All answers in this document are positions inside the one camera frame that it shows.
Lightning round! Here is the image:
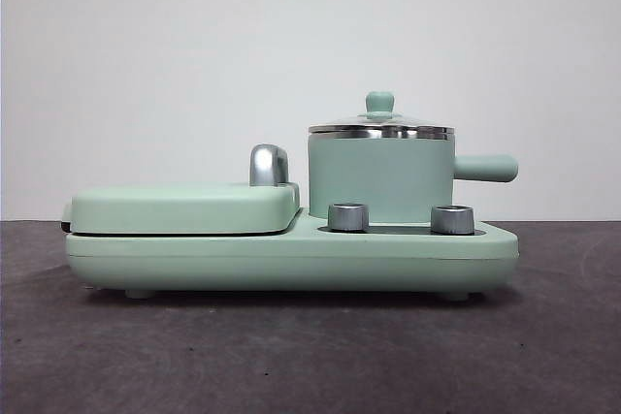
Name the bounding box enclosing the glass lid with green knob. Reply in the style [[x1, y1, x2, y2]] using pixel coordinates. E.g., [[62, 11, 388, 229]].
[[309, 89, 456, 138]]

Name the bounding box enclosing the mint green steamer pot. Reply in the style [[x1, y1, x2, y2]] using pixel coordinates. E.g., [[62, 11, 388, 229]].
[[308, 132, 519, 220]]

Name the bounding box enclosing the silver control knob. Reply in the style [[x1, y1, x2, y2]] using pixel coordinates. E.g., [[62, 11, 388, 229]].
[[327, 202, 369, 232], [429, 204, 474, 235]]

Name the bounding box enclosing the mint green breakfast machine base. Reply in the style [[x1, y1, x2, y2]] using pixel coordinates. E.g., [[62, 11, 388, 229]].
[[65, 207, 520, 300]]

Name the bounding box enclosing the mint green grill cover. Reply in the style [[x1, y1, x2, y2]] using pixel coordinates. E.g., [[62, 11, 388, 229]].
[[60, 179, 302, 235]]

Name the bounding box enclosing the chrome grill cover handle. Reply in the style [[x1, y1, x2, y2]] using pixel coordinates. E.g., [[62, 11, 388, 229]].
[[248, 143, 291, 187]]

